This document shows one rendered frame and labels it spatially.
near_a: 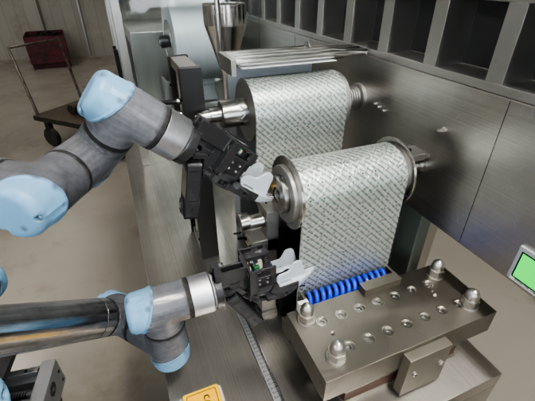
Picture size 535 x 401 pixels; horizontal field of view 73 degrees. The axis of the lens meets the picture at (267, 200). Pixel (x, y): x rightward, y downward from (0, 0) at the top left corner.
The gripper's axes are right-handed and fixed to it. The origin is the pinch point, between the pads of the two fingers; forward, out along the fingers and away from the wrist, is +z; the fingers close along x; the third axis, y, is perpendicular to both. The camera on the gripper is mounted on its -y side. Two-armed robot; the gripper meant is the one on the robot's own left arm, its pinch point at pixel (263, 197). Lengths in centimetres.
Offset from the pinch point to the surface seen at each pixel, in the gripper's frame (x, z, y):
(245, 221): 0.2, 0.2, -6.1
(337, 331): -19.5, 19.0, -11.4
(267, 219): -0.6, 3.7, -3.5
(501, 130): -17.8, 18.8, 34.9
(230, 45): 65, 1, 23
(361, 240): -8.1, 21.8, 4.1
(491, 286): 37, 205, 9
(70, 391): 64, 25, -140
